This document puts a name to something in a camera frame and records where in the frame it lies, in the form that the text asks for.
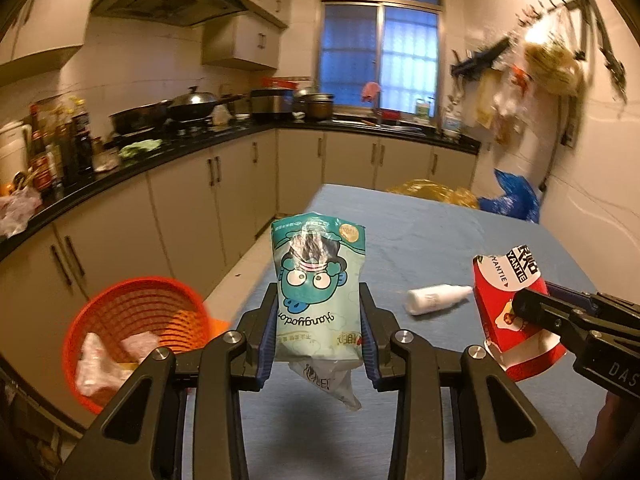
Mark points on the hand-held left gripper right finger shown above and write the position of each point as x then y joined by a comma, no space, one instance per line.
371,360

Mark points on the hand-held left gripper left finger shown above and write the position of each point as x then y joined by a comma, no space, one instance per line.
267,355

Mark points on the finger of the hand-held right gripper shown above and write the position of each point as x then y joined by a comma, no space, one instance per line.
575,297
545,312

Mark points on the red white carton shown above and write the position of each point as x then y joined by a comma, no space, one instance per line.
500,300

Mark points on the teal cartoon wipes packet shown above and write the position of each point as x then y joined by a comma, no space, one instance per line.
315,285

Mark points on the red plastic basket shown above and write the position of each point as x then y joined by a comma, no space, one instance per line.
150,300

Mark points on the person's right forearm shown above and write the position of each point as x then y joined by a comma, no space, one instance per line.
607,435

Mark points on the white plastic bottle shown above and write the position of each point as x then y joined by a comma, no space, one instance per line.
430,300

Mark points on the blue plastic bag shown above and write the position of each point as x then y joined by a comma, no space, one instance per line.
515,195

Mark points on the blue tablecloth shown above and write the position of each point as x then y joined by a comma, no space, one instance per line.
425,240

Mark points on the yellow plastic bag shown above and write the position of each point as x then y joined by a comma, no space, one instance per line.
430,190

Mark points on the cream kitchen counter cabinets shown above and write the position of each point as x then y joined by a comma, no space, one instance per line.
175,200

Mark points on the white plastic jug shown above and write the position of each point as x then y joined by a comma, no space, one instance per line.
452,125

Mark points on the hanging plastic bags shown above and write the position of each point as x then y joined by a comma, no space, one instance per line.
550,65

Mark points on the green label detergent jug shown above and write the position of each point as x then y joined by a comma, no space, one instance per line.
422,111

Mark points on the green cloth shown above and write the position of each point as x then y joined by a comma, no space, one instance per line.
140,149

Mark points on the crumpled clear food bag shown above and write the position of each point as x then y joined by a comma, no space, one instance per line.
221,116

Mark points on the silver rice cooker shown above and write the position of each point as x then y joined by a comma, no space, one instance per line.
270,105

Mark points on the metal faucet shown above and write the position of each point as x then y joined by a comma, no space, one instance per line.
378,110

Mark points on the stacked metal pots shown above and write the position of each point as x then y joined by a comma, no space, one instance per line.
315,107

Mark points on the hanging metal tongs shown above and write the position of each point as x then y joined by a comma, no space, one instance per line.
607,45

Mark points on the wok with metal lid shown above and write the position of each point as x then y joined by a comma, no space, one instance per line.
195,105

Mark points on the pink cloth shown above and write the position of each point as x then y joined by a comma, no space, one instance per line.
370,91

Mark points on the black frying pan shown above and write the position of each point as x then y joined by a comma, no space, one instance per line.
137,117

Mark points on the red plastic tray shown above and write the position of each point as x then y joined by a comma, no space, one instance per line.
277,83

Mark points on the row of condiment bottles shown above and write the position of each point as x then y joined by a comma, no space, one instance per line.
75,145

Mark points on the crumpled white counter bag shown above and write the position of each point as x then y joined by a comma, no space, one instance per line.
20,210

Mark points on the kitchen window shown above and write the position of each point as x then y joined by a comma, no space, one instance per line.
350,50

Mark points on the white plastic container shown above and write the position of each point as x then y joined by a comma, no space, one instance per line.
12,150

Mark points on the wall socket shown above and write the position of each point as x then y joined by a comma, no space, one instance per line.
570,138

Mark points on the black wall rack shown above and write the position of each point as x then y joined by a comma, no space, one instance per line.
480,57

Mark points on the cream wall cabinet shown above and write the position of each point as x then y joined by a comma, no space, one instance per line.
240,45
45,25

